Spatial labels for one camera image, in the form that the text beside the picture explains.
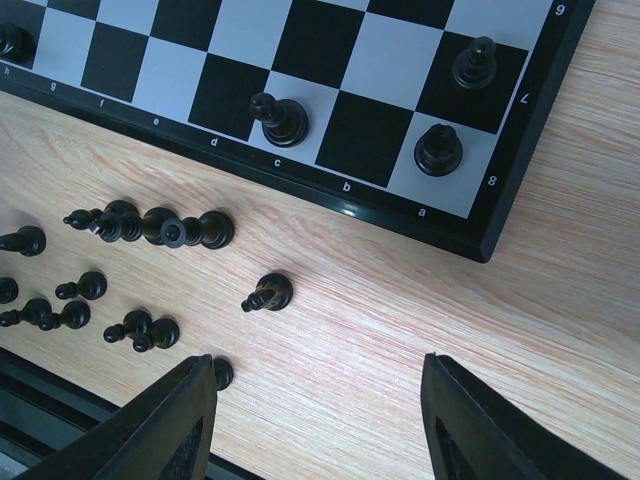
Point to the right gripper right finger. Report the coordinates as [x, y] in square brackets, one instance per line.
[473, 432]

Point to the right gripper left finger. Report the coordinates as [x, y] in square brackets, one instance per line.
[165, 425]

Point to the black rook piece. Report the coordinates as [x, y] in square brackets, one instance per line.
[439, 151]

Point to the black bishop piece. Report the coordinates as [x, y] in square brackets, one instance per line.
[284, 122]

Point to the black pawn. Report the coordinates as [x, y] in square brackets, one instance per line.
[476, 67]
[29, 241]
[224, 373]
[134, 324]
[91, 285]
[9, 290]
[75, 315]
[163, 333]
[34, 310]

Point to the black knight piece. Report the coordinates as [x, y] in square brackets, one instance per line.
[273, 292]

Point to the black and silver chessboard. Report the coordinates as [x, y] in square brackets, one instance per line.
[373, 77]

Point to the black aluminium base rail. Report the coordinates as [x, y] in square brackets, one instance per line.
[40, 400]

